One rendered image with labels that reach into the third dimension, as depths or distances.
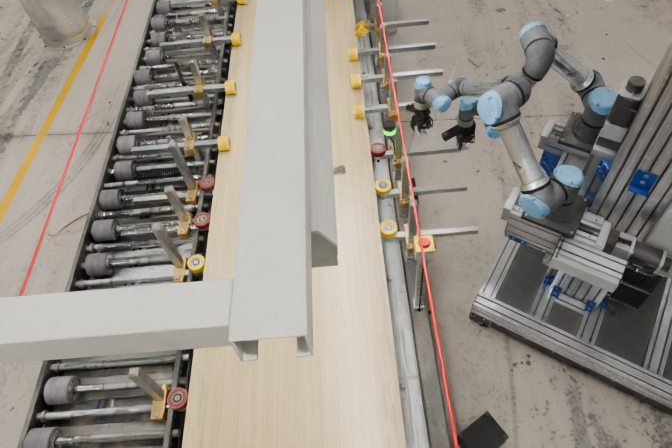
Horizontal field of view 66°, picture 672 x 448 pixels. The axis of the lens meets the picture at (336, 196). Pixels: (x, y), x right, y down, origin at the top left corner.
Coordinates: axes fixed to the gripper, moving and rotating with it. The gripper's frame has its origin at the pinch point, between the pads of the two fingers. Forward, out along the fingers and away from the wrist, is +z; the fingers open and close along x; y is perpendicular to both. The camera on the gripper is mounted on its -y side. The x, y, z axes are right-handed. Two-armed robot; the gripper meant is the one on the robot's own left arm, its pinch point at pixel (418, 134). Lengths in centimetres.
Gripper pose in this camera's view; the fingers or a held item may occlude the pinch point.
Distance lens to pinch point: 266.7
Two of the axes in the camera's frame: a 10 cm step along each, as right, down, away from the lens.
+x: 9.1, -3.6, 1.9
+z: 1.0, 6.4, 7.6
